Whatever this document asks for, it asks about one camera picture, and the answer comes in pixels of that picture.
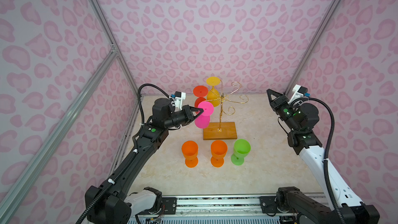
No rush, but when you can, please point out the aluminium frame left horizontal bar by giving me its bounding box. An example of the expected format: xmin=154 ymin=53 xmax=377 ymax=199
xmin=1 ymin=51 xmax=118 ymax=224

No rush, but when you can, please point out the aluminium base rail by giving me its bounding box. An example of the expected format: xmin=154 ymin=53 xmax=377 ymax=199
xmin=80 ymin=192 xmax=330 ymax=224

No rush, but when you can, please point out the aluminium frame post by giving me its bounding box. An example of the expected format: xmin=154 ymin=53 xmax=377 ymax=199
xmin=88 ymin=0 xmax=138 ymax=94
xmin=285 ymin=0 xmax=343 ymax=93

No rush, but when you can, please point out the green wine glass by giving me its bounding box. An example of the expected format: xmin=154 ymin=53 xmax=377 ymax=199
xmin=231 ymin=139 xmax=251 ymax=166

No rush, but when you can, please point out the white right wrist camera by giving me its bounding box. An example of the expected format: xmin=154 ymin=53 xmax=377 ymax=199
xmin=289 ymin=85 xmax=311 ymax=104

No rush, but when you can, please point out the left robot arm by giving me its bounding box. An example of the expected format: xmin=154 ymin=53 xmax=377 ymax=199
xmin=77 ymin=97 xmax=204 ymax=224

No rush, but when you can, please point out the red wine glass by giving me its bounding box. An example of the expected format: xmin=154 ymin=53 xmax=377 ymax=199
xmin=193 ymin=86 xmax=208 ymax=108

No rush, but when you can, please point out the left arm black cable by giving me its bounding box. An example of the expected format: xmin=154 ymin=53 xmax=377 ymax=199
xmin=74 ymin=83 xmax=175 ymax=224

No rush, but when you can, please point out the wooden rack base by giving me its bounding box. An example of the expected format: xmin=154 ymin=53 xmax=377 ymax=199
xmin=203 ymin=122 xmax=237 ymax=140

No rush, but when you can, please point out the aluminium frame post back right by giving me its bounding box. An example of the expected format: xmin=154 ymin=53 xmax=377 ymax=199
xmin=285 ymin=0 xmax=343 ymax=93

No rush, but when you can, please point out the gold wire glass rack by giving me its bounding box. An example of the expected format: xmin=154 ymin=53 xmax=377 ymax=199
xmin=205 ymin=81 xmax=249 ymax=131

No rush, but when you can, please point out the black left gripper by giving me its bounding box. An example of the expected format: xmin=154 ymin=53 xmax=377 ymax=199
xmin=164 ymin=105 xmax=204 ymax=130

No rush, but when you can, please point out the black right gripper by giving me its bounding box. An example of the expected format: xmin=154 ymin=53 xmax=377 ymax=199
xmin=266 ymin=89 xmax=301 ymax=132

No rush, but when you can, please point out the orange wine glass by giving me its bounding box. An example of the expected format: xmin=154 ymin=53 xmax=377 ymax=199
xmin=210 ymin=140 xmax=228 ymax=168
xmin=181 ymin=141 xmax=199 ymax=168

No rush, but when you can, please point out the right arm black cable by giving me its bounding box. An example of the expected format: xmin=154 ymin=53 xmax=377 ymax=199
xmin=290 ymin=97 xmax=347 ymax=224

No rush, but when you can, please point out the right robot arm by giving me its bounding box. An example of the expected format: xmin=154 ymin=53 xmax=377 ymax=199
xmin=266 ymin=86 xmax=380 ymax=224

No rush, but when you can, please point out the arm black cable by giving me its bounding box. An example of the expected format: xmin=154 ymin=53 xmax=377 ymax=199
xmin=290 ymin=97 xmax=347 ymax=224
xmin=74 ymin=83 xmax=175 ymax=224

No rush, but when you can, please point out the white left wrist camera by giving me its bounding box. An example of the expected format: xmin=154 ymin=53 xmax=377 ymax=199
xmin=171 ymin=91 xmax=186 ymax=111

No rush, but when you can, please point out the yellow wine glass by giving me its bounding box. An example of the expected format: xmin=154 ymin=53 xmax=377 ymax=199
xmin=206 ymin=76 xmax=221 ymax=101

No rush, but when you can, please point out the pink wine glass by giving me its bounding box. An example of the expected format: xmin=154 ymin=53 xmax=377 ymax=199
xmin=195 ymin=101 xmax=214 ymax=129

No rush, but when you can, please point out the aluminium frame post back left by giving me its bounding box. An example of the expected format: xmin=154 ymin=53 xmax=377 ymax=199
xmin=88 ymin=0 xmax=138 ymax=94

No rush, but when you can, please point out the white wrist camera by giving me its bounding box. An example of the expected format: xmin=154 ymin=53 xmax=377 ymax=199
xmin=171 ymin=91 xmax=186 ymax=111
xmin=289 ymin=85 xmax=311 ymax=104

